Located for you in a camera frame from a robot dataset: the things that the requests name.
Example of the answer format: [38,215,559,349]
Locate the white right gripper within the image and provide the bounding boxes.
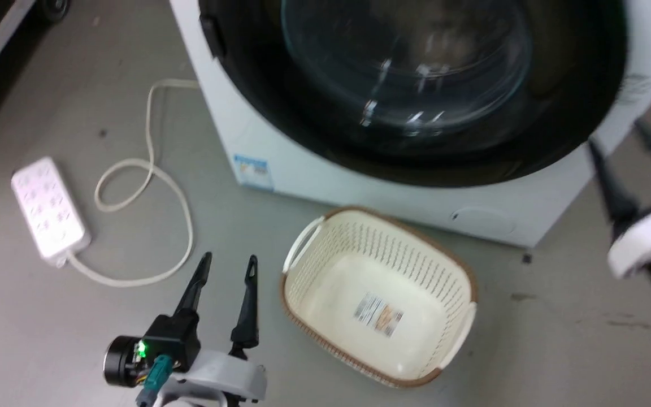
[587,118,651,280]

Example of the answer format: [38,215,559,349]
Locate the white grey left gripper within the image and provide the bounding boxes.
[153,251,268,407]

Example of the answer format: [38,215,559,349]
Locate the black round glass washer door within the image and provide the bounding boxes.
[197,0,629,188]

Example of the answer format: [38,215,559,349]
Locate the white front-load washing machine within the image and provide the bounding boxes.
[168,0,651,249]

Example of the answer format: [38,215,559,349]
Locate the cream brown-rimmed laundry basket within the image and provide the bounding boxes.
[280,205,479,390]

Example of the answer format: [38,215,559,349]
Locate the blue white energy sticker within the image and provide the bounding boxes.
[233,153,276,192]

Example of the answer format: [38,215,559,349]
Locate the barcode label sticker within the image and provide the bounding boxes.
[353,292,405,339]

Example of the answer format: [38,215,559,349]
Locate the round white drain filter cover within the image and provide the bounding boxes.
[450,206,518,237]

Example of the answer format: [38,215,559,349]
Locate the white power strip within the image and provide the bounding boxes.
[11,157,92,267]

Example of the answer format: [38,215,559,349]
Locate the black caster wheel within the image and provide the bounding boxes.
[40,0,72,24]

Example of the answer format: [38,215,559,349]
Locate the green teal cable connector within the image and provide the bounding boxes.
[136,354,174,407]

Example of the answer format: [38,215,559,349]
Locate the white power strip cable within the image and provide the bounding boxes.
[66,79,200,288]

